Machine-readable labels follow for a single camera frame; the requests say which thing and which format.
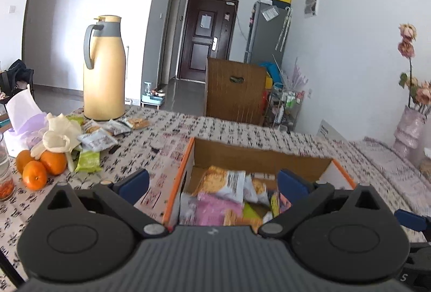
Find white cracker packet back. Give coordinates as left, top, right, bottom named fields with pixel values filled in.
left=243, top=175, right=270, bottom=206

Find white cracker packet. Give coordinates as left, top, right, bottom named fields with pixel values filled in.
left=193, top=166, right=246, bottom=204
left=243, top=175, right=270, bottom=206

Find pink snack packet large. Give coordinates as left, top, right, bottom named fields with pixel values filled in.
left=196, top=193, right=243, bottom=226

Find white cracker packet front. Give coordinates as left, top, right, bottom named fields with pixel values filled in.
left=193, top=166, right=246, bottom=204

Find calligraphy print tablecloth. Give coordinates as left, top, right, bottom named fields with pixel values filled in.
left=0, top=104, right=431, bottom=283

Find pink patterned folded cloth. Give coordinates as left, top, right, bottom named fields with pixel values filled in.
left=351, top=138, right=430, bottom=217

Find green snack packet far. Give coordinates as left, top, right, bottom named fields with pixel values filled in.
left=75, top=151, right=102, bottom=173

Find white grey packet far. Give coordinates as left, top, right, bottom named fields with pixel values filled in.
left=77, top=128, right=118, bottom=153

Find cracker packet by thermos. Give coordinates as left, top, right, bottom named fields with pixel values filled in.
left=123, top=118, right=151, bottom=130

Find red cardboard snack box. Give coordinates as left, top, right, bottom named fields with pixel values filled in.
left=161, top=138, right=356, bottom=227

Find orange fruit right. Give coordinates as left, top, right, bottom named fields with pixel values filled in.
left=39, top=150, right=67, bottom=176

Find orange fruit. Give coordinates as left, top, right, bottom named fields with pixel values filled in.
left=15, top=150, right=34, bottom=174
left=39, top=150, right=67, bottom=176
left=22, top=160, right=47, bottom=191

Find pink textured vase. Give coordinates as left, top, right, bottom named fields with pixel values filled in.
left=394, top=106, right=427, bottom=150

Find white rubber glove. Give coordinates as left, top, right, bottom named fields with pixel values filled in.
left=31, top=113, right=82, bottom=172

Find orange fruit front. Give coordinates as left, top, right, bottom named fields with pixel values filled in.
left=22, top=160, right=47, bottom=191

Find orange fruit left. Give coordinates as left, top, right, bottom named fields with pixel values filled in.
left=15, top=150, right=34, bottom=174

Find glass cup with goji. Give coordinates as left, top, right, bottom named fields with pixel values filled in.
left=0, top=133, right=15, bottom=201

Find yellow thermos jug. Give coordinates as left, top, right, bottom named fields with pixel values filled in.
left=83, top=15, right=126, bottom=121

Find white tissue pack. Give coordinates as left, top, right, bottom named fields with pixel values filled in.
left=4, top=88, right=47, bottom=158

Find dried pink roses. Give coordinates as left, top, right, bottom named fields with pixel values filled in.
left=397, top=23, right=430, bottom=118

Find grey refrigerator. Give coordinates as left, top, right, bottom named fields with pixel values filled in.
left=244, top=0, right=292, bottom=67

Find dark brown entrance door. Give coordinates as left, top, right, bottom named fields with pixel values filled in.
left=178, top=0, right=239, bottom=83

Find wire storage rack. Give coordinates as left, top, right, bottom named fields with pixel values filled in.
left=263, top=83, right=305, bottom=133

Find wall electrical panel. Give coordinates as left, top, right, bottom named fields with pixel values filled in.
left=304, top=0, right=319, bottom=18

